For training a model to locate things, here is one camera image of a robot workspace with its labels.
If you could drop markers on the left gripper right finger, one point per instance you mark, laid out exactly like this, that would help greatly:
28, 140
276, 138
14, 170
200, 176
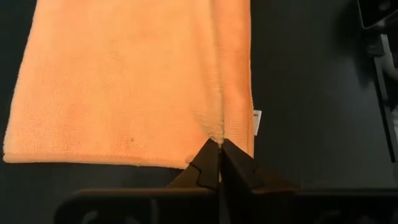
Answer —
242, 174

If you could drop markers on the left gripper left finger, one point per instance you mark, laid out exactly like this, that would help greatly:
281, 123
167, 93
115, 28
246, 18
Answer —
202, 171

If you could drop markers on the orange microfiber towel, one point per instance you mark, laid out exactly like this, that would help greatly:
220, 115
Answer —
124, 77

